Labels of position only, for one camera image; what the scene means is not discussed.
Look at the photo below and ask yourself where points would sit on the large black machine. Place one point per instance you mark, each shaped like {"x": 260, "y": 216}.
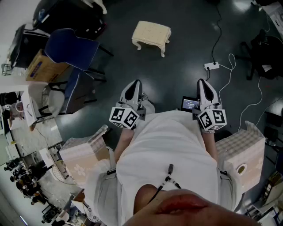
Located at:
{"x": 66, "y": 15}

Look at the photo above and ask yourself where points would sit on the person's left forearm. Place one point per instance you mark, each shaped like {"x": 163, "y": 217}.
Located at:
{"x": 123, "y": 141}

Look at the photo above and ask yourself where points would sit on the black office chair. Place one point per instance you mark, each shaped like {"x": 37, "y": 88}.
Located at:
{"x": 265, "y": 55}

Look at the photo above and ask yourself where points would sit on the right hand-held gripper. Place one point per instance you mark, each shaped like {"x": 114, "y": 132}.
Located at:
{"x": 212, "y": 119}

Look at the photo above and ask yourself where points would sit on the brown cardboard box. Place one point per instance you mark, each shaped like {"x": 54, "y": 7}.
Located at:
{"x": 42, "y": 68}

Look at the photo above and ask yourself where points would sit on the person's right forearm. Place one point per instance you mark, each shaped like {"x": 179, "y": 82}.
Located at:
{"x": 210, "y": 143}

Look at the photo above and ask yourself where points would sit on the white round seat chair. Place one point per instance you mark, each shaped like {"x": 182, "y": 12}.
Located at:
{"x": 55, "y": 101}

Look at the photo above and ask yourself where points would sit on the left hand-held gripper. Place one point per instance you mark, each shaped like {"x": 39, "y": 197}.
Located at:
{"x": 123, "y": 117}

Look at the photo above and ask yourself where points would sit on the silver wrist watch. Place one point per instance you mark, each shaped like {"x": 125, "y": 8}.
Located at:
{"x": 211, "y": 131}

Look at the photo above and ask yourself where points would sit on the blue padded chair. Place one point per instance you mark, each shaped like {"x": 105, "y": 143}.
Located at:
{"x": 70, "y": 48}

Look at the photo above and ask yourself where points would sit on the small black monitor screen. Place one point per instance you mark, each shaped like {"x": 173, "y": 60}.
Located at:
{"x": 189, "y": 103}

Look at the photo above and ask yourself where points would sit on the black metal rack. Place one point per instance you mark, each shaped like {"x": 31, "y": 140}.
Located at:
{"x": 24, "y": 48}

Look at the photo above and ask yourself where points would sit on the person's left shoe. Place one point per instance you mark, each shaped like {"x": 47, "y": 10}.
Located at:
{"x": 144, "y": 96}

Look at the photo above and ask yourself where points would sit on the cream upholstered footstool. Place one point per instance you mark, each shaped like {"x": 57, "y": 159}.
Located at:
{"x": 151, "y": 33}

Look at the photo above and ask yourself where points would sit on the white power strip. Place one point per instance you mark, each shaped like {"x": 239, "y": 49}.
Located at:
{"x": 211, "y": 65}

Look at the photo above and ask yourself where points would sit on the person's face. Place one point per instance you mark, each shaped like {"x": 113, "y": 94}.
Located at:
{"x": 194, "y": 212}

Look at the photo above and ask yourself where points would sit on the cream dressing table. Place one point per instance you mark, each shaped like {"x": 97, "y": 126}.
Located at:
{"x": 97, "y": 5}

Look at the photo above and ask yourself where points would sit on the person's white shirt torso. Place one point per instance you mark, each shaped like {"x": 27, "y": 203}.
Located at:
{"x": 165, "y": 143}

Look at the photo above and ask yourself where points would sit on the checked pattern box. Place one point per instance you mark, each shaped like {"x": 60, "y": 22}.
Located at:
{"x": 77, "y": 154}
{"x": 243, "y": 150}

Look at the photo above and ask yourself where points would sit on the white work table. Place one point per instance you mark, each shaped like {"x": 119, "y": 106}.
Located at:
{"x": 27, "y": 102}

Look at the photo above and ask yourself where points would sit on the person's legs in light trousers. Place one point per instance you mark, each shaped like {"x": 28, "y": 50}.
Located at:
{"x": 148, "y": 107}

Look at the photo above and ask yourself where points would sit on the cluster of black equipment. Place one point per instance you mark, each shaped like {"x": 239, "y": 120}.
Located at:
{"x": 26, "y": 183}

